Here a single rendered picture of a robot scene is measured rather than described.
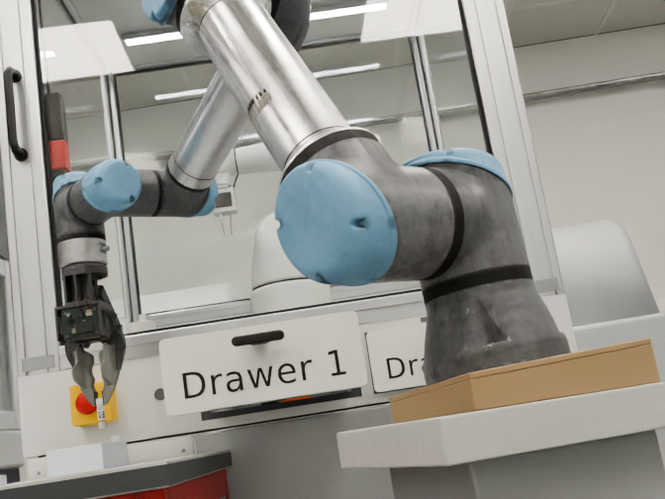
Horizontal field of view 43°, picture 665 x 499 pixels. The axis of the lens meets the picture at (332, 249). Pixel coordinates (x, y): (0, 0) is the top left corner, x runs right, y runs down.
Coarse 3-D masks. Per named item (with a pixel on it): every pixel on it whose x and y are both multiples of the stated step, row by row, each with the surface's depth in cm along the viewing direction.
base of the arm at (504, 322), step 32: (448, 288) 85; (480, 288) 84; (512, 288) 84; (448, 320) 85; (480, 320) 83; (512, 320) 82; (544, 320) 84; (448, 352) 83; (480, 352) 81; (512, 352) 81; (544, 352) 82
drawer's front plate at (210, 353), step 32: (288, 320) 124; (320, 320) 123; (352, 320) 123; (160, 352) 122; (192, 352) 122; (224, 352) 122; (256, 352) 122; (288, 352) 122; (320, 352) 122; (352, 352) 122; (192, 384) 122; (224, 384) 122; (288, 384) 121; (320, 384) 121; (352, 384) 121
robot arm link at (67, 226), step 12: (60, 180) 134; (72, 180) 134; (60, 192) 134; (60, 204) 133; (60, 216) 133; (72, 216) 131; (60, 228) 133; (72, 228) 133; (84, 228) 133; (96, 228) 134; (60, 240) 133
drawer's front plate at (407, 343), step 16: (368, 336) 155; (384, 336) 155; (400, 336) 155; (416, 336) 155; (368, 352) 155; (384, 352) 154; (400, 352) 154; (416, 352) 154; (384, 368) 154; (400, 368) 154; (416, 368) 154; (384, 384) 153; (400, 384) 153; (416, 384) 153
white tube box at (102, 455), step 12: (96, 444) 126; (108, 444) 129; (120, 444) 134; (48, 456) 126; (60, 456) 126; (72, 456) 125; (84, 456) 125; (96, 456) 125; (108, 456) 128; (120, 456) 133; (48, 468) 125; (60, 468) 125; (72, 468) 125; (84, 468) 125; (96, 468) 125
